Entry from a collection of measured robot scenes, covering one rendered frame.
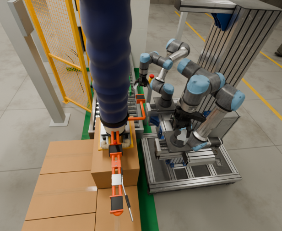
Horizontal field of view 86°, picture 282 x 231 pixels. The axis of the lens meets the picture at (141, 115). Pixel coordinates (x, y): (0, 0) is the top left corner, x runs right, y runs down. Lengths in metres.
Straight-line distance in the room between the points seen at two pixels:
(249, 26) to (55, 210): 2.00
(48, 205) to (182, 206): 1.54
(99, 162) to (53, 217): 0.65
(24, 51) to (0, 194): 1.77
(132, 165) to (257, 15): 1.27
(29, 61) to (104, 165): 1.58
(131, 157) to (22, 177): 1.73
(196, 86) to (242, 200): 2.28
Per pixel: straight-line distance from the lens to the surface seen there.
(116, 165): 1.09
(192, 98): 0.65
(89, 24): 0.77
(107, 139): 1.34
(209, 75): 0.72
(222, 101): 1.07
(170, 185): 2.13
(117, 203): 1.01
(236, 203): 2.68
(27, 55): 2.33
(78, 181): 1.81
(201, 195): 2.48
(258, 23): 1.17
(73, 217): 1.73
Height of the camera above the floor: 2.19
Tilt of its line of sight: 47 degrees down
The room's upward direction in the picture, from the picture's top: 6 degrees clockwise
